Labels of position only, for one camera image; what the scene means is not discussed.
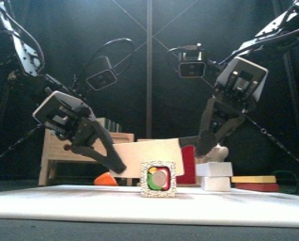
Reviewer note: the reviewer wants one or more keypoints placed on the cream wooden toy knife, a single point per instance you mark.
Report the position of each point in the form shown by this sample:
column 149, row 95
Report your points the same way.
column 152, row 155

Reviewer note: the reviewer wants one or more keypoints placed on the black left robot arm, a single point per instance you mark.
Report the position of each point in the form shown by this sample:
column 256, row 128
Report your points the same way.
column 24, row 53

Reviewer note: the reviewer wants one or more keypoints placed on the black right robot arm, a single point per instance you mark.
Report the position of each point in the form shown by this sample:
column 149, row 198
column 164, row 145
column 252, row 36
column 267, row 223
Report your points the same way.
column 277, row 26

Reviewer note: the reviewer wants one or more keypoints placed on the white rounded toy piece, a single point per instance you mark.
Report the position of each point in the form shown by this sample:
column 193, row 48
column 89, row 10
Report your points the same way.
column 219, row 153

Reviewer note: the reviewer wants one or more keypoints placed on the striped toy piece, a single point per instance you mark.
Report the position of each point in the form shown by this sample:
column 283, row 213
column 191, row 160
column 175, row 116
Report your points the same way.
column 112, row 125

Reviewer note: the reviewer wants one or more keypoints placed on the orange toy food piece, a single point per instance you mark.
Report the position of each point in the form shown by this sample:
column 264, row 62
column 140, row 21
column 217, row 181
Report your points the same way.
column 105, row 179

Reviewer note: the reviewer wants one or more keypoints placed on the toy sushi roll piece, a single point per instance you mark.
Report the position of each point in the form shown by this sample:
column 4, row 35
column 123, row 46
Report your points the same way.
column 157, row 179

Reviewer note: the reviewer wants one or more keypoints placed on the wooden toy crate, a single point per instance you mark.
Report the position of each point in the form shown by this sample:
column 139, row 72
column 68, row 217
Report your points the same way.
column 57, row 150

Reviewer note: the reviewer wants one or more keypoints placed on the red toy block upright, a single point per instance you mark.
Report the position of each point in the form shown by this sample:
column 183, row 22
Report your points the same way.
column 187, row 166

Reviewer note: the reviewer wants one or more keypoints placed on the large white toy block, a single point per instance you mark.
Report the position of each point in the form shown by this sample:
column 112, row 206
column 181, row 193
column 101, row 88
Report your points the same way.
column 215, row 168

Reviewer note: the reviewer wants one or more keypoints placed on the small white toy block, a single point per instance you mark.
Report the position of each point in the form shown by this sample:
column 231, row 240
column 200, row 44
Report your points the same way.
column 216, row 184

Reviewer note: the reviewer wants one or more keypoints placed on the yellow flat toy block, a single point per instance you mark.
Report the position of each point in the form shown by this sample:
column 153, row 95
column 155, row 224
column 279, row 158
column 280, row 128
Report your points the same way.
column 253, row 179

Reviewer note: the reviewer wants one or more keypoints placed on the white cutting board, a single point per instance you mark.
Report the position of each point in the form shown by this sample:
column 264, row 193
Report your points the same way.
column 147, row 207

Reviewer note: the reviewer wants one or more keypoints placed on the red flat toy block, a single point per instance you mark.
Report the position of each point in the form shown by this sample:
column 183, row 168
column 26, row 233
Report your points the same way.
column 257, row 187

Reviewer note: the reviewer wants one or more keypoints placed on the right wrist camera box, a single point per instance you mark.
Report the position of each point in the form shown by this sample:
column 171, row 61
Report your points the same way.
column 191, row 66

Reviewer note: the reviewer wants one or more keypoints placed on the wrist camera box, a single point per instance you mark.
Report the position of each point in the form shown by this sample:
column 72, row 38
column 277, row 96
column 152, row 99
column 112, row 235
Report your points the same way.
column 100, row 74
column 191, row 66

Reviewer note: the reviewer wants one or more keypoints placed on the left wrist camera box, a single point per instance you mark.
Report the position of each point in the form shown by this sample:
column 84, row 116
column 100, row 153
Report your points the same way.
column 100, row 74

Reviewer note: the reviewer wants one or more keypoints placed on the vertical metal frame pole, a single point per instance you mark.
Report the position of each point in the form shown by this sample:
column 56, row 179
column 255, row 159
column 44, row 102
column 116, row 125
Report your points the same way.
column 148, row 69

